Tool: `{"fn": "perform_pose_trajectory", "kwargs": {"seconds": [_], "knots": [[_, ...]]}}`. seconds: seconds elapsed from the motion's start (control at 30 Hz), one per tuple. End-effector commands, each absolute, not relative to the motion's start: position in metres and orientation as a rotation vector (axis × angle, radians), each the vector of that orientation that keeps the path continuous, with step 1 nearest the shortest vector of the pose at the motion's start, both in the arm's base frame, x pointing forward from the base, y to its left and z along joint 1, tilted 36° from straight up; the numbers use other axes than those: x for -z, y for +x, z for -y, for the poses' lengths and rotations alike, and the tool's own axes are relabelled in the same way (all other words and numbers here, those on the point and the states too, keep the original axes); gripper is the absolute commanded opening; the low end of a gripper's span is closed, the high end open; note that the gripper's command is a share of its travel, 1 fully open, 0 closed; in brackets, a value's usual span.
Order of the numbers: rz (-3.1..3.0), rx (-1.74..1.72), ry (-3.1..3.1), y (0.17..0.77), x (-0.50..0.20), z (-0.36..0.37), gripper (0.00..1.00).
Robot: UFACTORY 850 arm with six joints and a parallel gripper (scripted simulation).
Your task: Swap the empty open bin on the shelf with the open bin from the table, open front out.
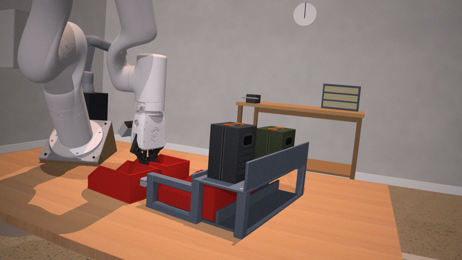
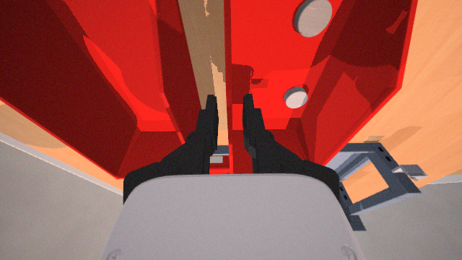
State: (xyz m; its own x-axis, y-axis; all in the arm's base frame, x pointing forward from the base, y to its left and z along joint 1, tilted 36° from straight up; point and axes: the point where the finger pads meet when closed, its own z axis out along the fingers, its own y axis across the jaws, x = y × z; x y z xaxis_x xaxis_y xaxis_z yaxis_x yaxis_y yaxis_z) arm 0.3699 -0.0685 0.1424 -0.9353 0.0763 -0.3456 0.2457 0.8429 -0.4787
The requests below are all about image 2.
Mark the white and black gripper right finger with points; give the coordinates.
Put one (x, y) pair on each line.
(269, 156)

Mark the grey metal shelf rack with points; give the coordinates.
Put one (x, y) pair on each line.
(400, 186)

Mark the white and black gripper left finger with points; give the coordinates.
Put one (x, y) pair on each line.
(191, 158)

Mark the red bin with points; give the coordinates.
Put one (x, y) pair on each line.
(219, 164)
(350, 70)
(84, 71)

